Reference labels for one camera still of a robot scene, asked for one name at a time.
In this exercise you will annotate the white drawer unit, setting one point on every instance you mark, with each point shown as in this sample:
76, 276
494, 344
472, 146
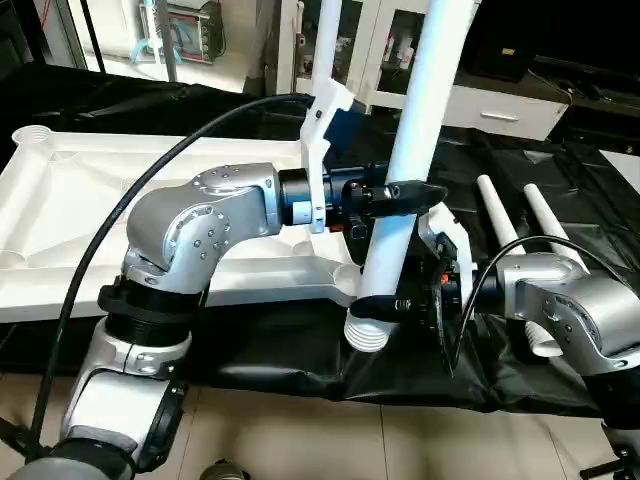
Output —
510, 112

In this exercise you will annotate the white plastic table leg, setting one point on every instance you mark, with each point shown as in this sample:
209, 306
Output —
326, 45
548, 225
497, 210
420, 110

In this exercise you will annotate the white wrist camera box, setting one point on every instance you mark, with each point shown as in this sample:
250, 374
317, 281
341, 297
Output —
450, 250
325, 140

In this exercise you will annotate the blue grey floor appliance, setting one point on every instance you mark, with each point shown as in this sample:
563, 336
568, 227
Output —
185, 30

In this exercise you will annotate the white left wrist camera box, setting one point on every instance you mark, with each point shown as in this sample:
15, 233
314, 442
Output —
325, 140

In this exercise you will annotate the white plastic table top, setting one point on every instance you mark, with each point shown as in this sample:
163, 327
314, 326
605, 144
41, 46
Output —
70, 220

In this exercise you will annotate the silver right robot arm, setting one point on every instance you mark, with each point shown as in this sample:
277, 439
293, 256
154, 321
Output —
570, 310

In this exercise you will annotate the white glass-door cabinet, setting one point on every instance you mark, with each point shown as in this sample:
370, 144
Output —
380, 50

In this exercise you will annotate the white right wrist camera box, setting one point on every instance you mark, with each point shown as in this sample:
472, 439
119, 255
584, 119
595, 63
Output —
450, 250

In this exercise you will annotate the black work mat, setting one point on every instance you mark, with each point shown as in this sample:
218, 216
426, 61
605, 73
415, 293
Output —
300, 350

